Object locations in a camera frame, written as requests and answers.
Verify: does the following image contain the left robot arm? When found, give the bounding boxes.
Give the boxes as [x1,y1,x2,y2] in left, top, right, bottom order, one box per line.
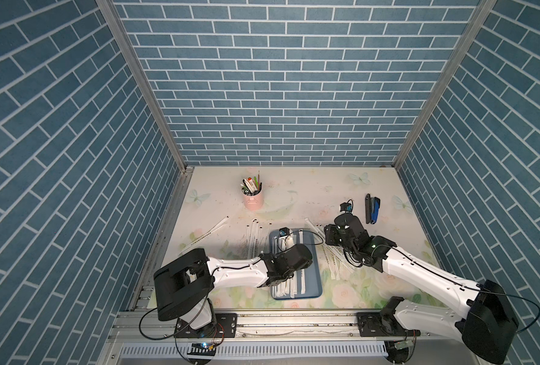
[154,244,313,330]

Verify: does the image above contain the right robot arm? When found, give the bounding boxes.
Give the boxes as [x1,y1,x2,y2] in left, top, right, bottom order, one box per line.
[324,213,519,364]

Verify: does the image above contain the right pile wrapped straws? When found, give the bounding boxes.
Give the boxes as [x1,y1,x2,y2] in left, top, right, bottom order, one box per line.
[305,217,355,280]

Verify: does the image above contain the pile wrapped straws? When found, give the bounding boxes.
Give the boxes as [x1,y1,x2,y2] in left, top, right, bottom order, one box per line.
[305,217,355,280]
[246,219,270,259]

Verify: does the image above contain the blue plastic storage tray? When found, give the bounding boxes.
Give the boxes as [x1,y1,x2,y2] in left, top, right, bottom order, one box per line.
[268,228,323,301]

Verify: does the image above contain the left pile wrapped straws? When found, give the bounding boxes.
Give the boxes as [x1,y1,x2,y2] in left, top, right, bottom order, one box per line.
[246,219,270,259]

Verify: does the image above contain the black and blue stapler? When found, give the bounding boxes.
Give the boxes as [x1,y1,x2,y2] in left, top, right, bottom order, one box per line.
[364,194,380,224]

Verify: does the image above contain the pink pen cup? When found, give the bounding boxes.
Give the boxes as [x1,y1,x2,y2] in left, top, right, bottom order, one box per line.
[243,188,264,211]

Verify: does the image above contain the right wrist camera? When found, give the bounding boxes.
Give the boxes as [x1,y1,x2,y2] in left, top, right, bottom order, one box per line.
[340,199,354,214]

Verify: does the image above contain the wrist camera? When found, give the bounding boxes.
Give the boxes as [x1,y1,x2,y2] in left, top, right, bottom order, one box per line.
[278,228,293,251]
[340,199,354,214]

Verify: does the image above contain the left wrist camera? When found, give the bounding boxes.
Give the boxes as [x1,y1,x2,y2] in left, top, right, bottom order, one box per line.
[278,228,293,251]

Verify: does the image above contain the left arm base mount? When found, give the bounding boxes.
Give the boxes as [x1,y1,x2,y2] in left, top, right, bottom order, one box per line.
[175,313,237,340]

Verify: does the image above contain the white slotted cable duct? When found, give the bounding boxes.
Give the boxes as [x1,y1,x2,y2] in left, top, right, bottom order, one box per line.
[119,340,388,360]

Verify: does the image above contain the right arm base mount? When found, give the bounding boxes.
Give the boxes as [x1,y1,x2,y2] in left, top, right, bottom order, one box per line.
[356,312,421,338]

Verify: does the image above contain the aluminium front rail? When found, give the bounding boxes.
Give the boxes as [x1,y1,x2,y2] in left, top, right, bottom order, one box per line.
[109,309,486,342]

